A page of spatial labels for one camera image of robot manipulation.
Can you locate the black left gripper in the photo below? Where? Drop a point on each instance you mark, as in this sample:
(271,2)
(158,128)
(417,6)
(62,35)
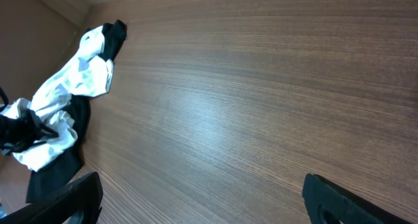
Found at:
(76,202)

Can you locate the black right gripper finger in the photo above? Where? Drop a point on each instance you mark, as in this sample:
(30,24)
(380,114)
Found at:
(327,202)

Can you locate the white printed t-shirt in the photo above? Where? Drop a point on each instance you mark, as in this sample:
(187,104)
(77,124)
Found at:
(85,74)

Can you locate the crumpled black t-shirt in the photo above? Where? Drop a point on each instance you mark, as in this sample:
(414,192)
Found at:
(62,169)

